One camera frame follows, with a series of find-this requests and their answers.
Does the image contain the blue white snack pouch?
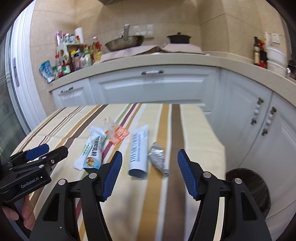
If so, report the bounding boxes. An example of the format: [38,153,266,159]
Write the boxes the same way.
[83,126,106,172]

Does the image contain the white blue milk powder pouch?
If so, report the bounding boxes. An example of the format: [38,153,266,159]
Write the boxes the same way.
[128,125,149,180]

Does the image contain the black trash bin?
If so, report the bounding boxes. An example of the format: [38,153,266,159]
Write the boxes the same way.
[226,168,271,218]

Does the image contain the person's left hand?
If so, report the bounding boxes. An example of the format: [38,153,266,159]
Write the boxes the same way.
[1,195,36,230]

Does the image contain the striped tablecloth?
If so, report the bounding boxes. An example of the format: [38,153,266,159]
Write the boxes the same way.
[15,103,226,240]

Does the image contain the slim white green sachet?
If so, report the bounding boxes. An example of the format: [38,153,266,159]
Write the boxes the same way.
[73,136,92,171]

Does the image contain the orange clear plastic wrapper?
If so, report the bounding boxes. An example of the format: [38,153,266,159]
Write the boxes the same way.
[103,117,130,145]

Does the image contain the blue white snack bag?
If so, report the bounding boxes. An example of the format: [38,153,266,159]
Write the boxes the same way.
[39,60,55,83]

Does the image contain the crumpled silver foil wrapper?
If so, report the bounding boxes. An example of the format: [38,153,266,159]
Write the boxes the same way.
[148,142,170,176]

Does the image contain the spice rack with jars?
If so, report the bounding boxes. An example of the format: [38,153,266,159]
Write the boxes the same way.
[55,31,93,77]

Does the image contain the yellow cooking oil bottle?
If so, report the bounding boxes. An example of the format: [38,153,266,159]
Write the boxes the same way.
[92,36,102,62]

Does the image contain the white paper towel roll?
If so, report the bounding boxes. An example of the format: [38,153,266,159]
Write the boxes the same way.
[74,27,84,43]

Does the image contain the steel wok pan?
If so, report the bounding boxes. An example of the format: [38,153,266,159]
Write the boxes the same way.
[105,24,144,52]

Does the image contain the red sauce bottle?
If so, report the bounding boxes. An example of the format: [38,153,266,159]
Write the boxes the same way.
[258,40,268,69]

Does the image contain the stacked white bowls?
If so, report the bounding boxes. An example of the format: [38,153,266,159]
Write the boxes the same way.
[266,46,287,77]

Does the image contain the beige cloth on stove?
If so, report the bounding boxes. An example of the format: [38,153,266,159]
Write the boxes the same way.
[99,44,206,63]

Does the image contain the dark olive oil bottle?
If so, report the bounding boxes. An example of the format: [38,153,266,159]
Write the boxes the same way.
[253,37,260,66]

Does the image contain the black cooking pot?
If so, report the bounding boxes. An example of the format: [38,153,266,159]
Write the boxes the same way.
[167,32,191,44]

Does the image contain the white sliding door frame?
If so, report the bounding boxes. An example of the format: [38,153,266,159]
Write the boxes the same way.
[4,1,46,134]

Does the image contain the drawer handle left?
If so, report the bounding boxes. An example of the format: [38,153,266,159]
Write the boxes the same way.
[60,87,74,93]

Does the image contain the drawer handle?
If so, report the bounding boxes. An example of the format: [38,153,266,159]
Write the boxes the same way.
[141,70,164,75]
[60,87,74,93]

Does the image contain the cabinet door handle right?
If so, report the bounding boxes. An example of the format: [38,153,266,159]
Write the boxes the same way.
[261,106,277,136]

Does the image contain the cabinet door handle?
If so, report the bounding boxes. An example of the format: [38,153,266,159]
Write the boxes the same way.
[261,106,277,136]
[250,97,264,125]

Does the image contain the cabinet door handle left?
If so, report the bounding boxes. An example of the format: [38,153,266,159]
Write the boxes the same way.
[250,97,264,125]

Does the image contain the drawer handle centre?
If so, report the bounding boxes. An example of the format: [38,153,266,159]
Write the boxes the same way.
[141,70,164,75]

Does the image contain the white wall socket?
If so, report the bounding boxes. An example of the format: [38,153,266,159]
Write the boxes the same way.
[271,33,280,44]

